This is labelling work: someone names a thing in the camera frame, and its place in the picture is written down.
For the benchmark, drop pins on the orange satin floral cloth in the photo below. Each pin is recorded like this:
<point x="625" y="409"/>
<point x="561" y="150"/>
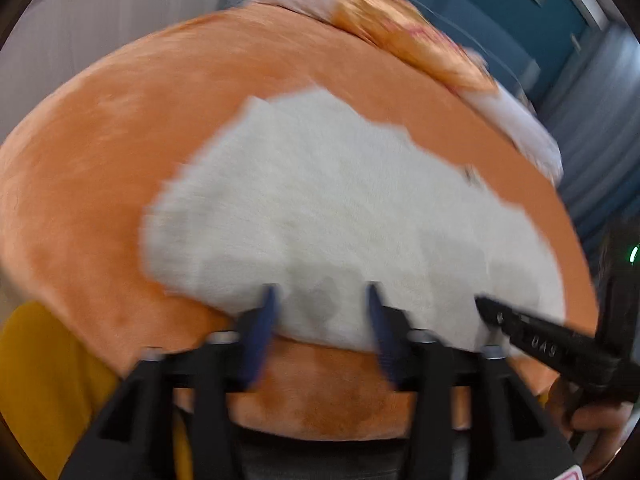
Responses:
<point x="400" y="30"/>

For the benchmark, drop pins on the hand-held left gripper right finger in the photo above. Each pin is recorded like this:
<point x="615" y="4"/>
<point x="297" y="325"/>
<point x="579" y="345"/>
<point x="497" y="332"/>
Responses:
<point x="384" y="332"/>

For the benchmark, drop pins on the white wardrobe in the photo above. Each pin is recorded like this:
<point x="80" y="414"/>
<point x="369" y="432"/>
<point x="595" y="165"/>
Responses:
<point x="100" y="20"/>

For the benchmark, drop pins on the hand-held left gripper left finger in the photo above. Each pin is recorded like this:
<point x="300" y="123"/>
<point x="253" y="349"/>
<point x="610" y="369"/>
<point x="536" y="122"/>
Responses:
<point x="260" y="332"/>

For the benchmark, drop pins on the person's right hand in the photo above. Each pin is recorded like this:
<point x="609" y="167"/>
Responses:
<point x="600" y="417"/>

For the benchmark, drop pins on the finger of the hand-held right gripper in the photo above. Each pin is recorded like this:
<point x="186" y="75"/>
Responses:
<point x="545" y="342"/>

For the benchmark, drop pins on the pale grey sweater black hearts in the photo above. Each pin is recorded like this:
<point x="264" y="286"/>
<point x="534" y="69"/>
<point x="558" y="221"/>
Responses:
<point x="325" y="210"/>

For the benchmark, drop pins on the yellow cloth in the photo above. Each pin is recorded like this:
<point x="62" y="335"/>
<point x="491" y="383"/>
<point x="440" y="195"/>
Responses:
<point x="45" y="385"/>

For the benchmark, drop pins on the blue padded headboard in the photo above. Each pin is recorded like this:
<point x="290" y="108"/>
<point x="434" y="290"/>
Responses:
<point x="525" y="35"/>

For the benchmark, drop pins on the grey curtain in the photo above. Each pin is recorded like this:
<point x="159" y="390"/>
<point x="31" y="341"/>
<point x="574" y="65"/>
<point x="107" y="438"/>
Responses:
<point x="590" y="135"/>

